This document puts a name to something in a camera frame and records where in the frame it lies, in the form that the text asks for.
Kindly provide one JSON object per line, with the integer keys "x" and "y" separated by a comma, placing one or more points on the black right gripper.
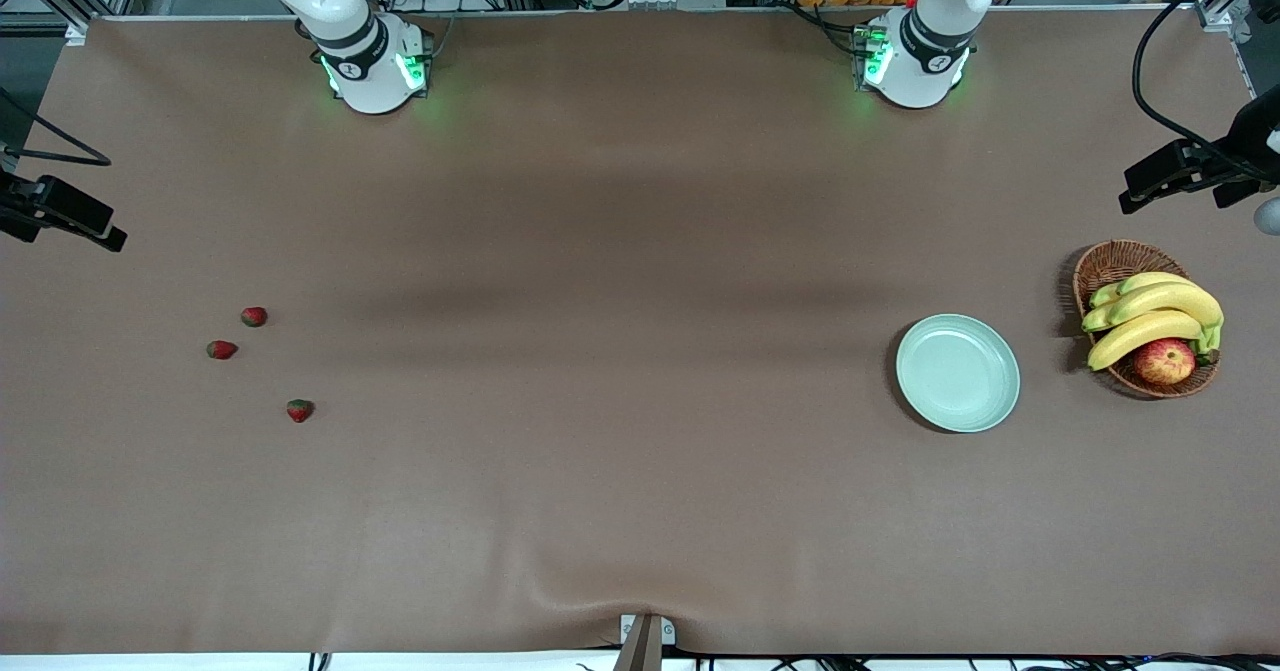
{"x": 8, "y": 200}

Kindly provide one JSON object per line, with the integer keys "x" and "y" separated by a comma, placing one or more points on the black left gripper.
{"x": 1253, "y": 135}

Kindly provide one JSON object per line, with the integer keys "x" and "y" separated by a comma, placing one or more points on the red strawberry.
{"x": 254, "y": 317}
{"x": 299, "y": 410}
{"x": 221, "y": 350}

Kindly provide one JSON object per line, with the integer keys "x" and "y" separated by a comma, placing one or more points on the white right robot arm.
{"x": 370, "y": 81}

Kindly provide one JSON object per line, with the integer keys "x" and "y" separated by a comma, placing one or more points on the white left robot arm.
{"x": 920, "y": 71}

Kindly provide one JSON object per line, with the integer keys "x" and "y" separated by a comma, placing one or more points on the light green round plate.
{"x": 957, "y": 376}

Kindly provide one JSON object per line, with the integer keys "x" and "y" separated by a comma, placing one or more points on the brown wicker basket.
{"x": 1120, "y": 261}

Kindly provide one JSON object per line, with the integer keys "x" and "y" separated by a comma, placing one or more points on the yellow banana bunch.
{"x": 1165, "y": 301}

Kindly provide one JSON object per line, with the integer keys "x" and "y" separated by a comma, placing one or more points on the red apple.
{"x": 1165, "y": 362}

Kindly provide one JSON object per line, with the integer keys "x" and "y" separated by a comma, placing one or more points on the large table cover mat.
{"x": 640, "y": 251}

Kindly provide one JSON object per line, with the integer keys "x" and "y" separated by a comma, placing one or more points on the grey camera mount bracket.
{"x": 645, "y": 651}

